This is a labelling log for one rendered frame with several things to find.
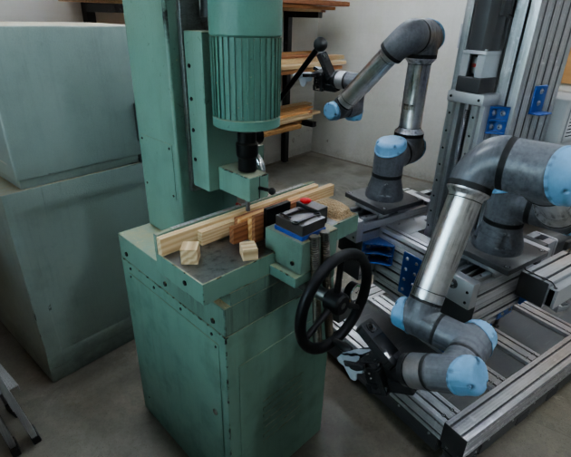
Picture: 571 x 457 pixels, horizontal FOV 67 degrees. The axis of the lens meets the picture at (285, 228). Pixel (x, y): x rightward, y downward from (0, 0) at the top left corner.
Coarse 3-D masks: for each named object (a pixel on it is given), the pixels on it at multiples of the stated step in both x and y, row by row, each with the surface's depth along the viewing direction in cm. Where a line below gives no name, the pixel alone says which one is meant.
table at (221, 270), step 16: (336, 224) 131; (352, 224) 137; (224, 240) 119; (160, 256) 111; (176, 256) 111; (208, 256) 111; (224, 256) 112; (240, 256) 112; (272, 256) 114; (160, 272) 114; (176, 272) 107; (192, 272) 104; (208, 272) 104; (224, 272) 104; (240, 272) 107; (256, 272) 112; (272, 272) 114; (288, 272) 111; (192, 288) 103; (208, 288) 101; (224, 288) 105
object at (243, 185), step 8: (224, 168) 122; (232, 168) 122; (224, 176) 123; (232, 176) 120; (240, 176) 117; (248, 176) 116; (256, 176) 117; (264, 176) 118; (224, 184) 124; (232, 184) 121; (240, 184) 118; (248, 184) 116; (256, 184) 117; (264, 184) 119; (232, 192) 122; (240, 192) 119; (248, 192) 117; (256, 192) 118; (264, 192) 120; (248, 200) 118
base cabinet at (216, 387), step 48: (144, 288) 140; (144, 336) 154; (192, 336) 125; (240, 336) 116; (288, 336) 132; (144, 384) 171; (192, 384) 135; (240, 384) 122; (288, 384) 141; (192, 432) 148; (240, 432) 131; (288, 432) 152
